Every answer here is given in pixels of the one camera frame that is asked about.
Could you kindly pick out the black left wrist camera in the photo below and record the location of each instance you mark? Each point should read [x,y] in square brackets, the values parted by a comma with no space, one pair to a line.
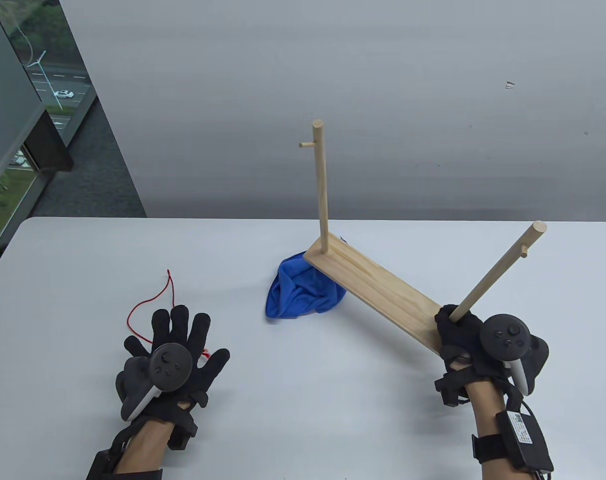
[183,434]

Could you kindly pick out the black box on forearm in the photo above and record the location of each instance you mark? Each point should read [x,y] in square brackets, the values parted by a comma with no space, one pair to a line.
[100,467]

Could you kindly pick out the blue towel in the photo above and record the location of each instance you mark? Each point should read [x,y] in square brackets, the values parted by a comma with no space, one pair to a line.
[298,295]

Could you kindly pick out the window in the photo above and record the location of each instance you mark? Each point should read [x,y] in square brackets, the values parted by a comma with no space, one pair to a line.
[58,90]

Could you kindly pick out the person's right forearm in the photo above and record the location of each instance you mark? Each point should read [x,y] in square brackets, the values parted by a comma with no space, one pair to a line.
[487,415]

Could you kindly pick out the person's right hand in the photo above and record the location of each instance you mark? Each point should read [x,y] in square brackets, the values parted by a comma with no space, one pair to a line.
[457,332]

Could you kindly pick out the black hand controller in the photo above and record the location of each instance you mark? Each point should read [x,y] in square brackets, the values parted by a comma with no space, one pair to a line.
[505,337]
[170,365]

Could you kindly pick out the person's left hand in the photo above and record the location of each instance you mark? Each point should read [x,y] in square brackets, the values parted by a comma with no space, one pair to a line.
[198,335]

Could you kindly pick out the black labelled battery pack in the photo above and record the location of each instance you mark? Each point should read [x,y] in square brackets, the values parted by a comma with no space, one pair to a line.
[525,435]

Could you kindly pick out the wooden rack with posts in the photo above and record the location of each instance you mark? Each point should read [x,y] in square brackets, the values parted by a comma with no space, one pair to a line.
[382,290]

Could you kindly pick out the black left hand controller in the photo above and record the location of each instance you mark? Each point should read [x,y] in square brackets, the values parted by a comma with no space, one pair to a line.
[170,365]

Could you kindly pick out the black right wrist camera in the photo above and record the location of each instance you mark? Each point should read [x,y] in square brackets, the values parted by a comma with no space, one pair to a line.
[450,392]

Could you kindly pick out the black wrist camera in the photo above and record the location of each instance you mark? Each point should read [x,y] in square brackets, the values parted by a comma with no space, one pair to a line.
[183,434]
[450,392]

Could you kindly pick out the black right hand controller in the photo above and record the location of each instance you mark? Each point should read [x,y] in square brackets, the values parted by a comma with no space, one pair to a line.
[505,337]

